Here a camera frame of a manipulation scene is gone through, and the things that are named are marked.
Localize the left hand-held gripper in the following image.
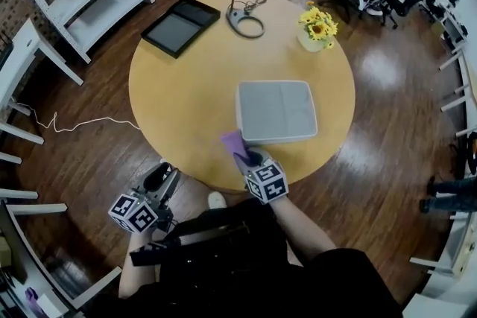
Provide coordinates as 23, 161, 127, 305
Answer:
108, 162, 180, 235

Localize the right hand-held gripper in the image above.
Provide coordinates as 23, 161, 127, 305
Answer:
233, 147, 290, 206

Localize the purple cloth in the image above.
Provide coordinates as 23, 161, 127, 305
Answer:
219, 129, 250, 165

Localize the grey tray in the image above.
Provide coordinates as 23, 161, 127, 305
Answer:
235, 80, 319, 146

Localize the person's left forearm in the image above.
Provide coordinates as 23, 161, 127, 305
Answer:
118, 232, 157, 299

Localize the person's right forearm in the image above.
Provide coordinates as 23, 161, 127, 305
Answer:
271, 195, 338, 265

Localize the black flat tray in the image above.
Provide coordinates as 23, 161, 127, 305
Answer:
140, 0, 221, 60

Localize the person's black clothing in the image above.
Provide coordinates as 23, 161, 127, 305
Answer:
85, 197, 403, 318

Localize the cream vase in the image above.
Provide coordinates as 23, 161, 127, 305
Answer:
297, 29, 325, 53

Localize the yellow sunflower bouquet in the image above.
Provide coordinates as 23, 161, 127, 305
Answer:
297, 1, 339, 49

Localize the white shelf unit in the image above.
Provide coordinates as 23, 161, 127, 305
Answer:
5, 0, 156, 64

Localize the white side table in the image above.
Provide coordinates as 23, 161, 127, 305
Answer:
0, 18, 85, 112

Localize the black router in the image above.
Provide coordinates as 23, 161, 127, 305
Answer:
0, 31, 16, 68

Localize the white desk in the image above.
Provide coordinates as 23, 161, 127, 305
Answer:
439, 48, 477, 137

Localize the white floor cable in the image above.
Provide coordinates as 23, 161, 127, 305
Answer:
14, 102, 142, 133

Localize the black lamp cable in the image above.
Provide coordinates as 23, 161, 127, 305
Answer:
241, 0, 268, 14

